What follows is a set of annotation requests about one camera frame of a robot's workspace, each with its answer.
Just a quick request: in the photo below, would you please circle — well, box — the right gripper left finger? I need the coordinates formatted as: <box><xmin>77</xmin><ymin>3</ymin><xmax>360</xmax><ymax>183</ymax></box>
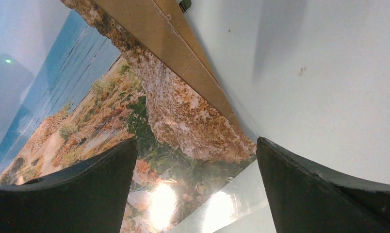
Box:
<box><xmin>0</xmin><ymin>139</ymin><xmax>137</xmax><ymax>233</ymax></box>

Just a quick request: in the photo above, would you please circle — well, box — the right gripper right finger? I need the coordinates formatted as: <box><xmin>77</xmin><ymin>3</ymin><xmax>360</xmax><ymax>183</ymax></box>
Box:
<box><xmin>256</xmin><ymin>137</ymin><xmax>390</xmax><ymax>233</ymax></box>

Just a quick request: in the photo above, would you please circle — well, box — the seaside landscape photo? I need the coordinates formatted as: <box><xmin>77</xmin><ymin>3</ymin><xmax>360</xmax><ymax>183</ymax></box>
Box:
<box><xmin>0</xmin><ymin>0</ymin><xmax>256</xmax><ymax>233</ymax></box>

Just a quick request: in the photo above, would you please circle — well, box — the brown backing board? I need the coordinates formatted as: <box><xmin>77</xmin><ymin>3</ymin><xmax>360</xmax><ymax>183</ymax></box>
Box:
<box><xmin>96</xmin><ymin>0</ymin><xmax>240</xmax><ymax>128</ymax></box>

